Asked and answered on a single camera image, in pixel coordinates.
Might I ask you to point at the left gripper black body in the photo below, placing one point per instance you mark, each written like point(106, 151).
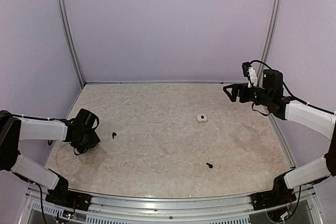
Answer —
point(86, 141)

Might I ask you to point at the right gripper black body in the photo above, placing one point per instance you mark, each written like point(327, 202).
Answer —
point(246, 97)

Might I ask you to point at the white earbud charging case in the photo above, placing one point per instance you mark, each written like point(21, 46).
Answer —
point(202, 118)

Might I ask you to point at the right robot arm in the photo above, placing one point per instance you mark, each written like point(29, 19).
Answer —
point(270, 95)

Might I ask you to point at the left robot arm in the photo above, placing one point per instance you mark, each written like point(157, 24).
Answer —
point(79, 132)

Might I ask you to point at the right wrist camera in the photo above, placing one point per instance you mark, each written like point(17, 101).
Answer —
point(250, 74)

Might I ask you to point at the right aluminium frame post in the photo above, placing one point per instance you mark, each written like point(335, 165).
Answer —
point(271, 30)

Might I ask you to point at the aluminium frame post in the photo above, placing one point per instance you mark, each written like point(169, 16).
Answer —
point(271, 30)
point(70, 42)

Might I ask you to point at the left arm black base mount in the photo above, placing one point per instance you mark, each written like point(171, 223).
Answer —
point(62, 196)

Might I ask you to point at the aluminium front rail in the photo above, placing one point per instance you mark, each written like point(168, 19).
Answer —
point(121, 209)

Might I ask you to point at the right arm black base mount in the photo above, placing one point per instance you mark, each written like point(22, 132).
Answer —
point(279, 194)

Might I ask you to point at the left aluminium frame post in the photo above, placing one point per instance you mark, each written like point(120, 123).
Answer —
point(70, 42)

